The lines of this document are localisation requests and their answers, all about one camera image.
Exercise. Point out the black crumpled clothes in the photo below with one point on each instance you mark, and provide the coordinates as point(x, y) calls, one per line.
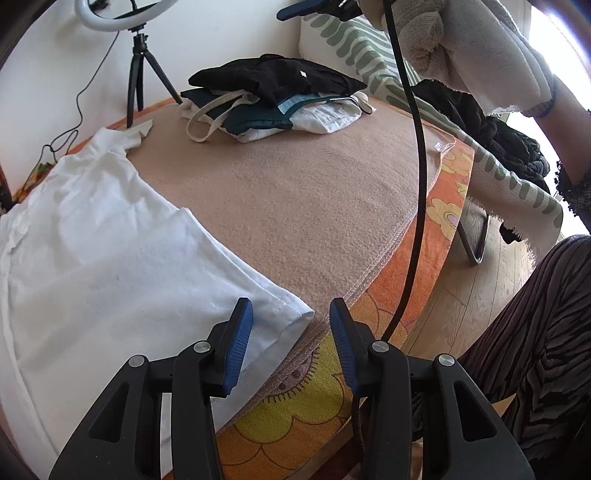
point(508, 143)

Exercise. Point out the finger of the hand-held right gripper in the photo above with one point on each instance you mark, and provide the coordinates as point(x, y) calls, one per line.
point(300, 9)

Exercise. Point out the dark teal folded garment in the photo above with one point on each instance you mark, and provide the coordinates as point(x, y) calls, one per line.
point(258, 117)

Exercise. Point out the beige tote bag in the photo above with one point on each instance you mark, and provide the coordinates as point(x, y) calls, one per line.
point(244, 98)

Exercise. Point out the green striped white cushion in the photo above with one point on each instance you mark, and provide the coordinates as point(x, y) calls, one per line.
point(351, 50)

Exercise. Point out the white t-shirt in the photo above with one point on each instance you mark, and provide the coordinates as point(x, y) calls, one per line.
point(92, 254)

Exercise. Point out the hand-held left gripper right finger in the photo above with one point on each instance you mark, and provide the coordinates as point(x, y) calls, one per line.
point(341, 341)

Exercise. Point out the person's right forearm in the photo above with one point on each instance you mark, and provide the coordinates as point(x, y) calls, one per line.
point(572, 138)

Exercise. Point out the black folded garment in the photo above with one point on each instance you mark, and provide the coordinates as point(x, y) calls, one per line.
point(277, 78)

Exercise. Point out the person's leg in striped pants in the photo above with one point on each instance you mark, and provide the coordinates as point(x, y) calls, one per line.
point(545, 346)

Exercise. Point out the orange floral sheet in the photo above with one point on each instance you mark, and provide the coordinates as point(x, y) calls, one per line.
point(295, 438)

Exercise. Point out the person's right hand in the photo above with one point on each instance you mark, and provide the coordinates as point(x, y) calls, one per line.
point(485, 46)

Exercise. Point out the white folded garment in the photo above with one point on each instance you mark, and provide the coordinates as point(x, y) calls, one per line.
point(323, 117)

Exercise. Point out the metal chair leg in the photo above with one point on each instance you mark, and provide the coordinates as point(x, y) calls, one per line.
point(475, 262)

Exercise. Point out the beige blanket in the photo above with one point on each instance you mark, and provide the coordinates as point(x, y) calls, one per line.
point(300, 198)

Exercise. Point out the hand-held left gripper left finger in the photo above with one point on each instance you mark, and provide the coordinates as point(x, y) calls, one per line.
point(238, 350)

